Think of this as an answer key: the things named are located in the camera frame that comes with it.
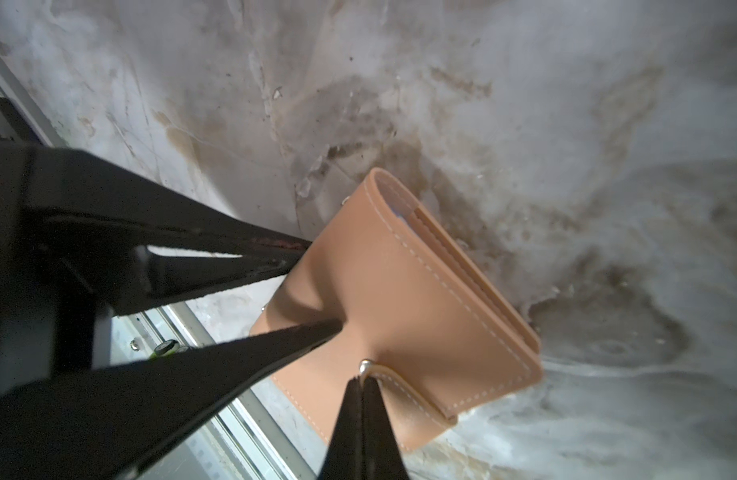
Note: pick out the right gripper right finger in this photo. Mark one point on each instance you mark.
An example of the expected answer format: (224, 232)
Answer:
(382, 459)

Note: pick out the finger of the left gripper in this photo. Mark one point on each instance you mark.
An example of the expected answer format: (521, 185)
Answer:
(116, 422)

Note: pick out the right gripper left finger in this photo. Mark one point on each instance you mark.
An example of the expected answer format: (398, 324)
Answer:
(344, 457)

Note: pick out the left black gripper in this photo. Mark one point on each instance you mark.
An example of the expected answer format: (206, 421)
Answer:
(72, 224)

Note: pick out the pink leather card holder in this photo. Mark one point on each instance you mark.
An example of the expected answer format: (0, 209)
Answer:
(417, 315)

